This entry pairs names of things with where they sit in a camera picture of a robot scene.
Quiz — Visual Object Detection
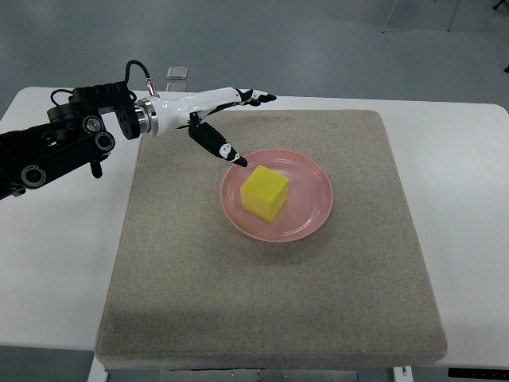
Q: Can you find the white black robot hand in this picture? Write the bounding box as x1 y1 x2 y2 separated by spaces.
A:
136 88 277 167

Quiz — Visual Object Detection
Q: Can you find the yellow foam block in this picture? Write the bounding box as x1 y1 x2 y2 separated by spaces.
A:
240 166 289 223

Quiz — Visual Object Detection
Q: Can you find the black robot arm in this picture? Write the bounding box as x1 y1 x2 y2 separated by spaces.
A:
1 81 142 199

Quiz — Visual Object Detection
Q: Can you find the pink plastic plate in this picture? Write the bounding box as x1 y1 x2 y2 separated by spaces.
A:
220 149 333 243

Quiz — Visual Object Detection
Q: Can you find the silver floor outlet box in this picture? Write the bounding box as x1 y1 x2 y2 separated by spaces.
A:
166 66 188 80

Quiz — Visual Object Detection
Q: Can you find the beige felt mat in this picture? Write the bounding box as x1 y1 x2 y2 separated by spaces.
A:
95 110 447 370

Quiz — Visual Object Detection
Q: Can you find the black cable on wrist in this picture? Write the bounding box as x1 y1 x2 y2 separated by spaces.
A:
124 59 159 97

